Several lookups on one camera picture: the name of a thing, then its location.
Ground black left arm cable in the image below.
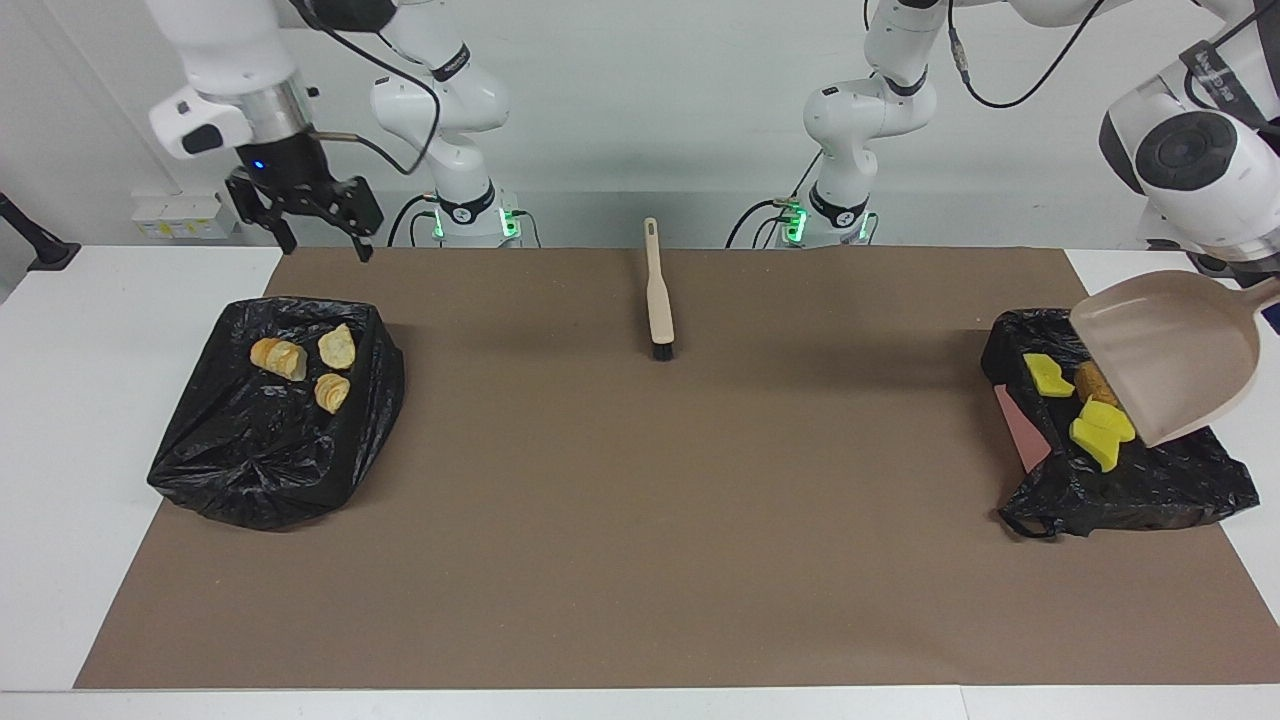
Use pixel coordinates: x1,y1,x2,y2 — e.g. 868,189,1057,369
945,0,1106,109

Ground beige hand brush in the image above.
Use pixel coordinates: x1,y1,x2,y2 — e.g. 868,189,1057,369
643,217,676,361

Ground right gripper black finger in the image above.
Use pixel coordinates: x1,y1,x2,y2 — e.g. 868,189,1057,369
300,178,386,263
226,178,299,256

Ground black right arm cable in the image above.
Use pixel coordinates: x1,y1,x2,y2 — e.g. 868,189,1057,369
290,0,443,176

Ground black camera stand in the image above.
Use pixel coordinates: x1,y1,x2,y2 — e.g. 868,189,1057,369
0,190,81,273

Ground yellow sponge with green side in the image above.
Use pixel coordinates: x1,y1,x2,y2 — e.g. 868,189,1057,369
1070,420,1121,473

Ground croissant piece with pale end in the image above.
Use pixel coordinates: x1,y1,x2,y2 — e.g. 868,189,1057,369
249,337,308,383

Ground pink bin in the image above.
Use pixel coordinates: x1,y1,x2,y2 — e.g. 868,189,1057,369
995,385,1053,473

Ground yellow notched sponge piece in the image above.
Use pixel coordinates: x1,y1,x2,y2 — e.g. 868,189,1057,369
1023,353,1076,399

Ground yellow wedge sponge piece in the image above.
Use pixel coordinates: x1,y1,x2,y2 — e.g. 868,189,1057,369
1078,398,1137,443

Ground black trash bag, tied knot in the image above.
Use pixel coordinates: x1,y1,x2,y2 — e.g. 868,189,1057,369
147,296,406,531

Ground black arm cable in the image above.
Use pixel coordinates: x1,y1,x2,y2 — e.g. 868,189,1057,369
290,0,443,176
945,0,1106,109

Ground brown peanut toy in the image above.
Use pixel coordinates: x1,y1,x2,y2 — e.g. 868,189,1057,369
1075,362,1121,409

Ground beige plastic dustpan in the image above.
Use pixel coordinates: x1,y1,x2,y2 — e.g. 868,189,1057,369
1070,270,1280,449

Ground brown paper table mat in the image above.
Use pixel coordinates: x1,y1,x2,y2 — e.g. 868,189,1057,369
75,247,1280,691

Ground black trash bag over pink bin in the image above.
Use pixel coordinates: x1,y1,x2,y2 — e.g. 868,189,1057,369
980,308,1261,541

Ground pale bread chunk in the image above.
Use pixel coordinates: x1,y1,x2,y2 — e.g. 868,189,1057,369
318,323,358,371

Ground white wall socket box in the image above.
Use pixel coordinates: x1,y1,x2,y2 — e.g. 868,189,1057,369
130,192,239,241

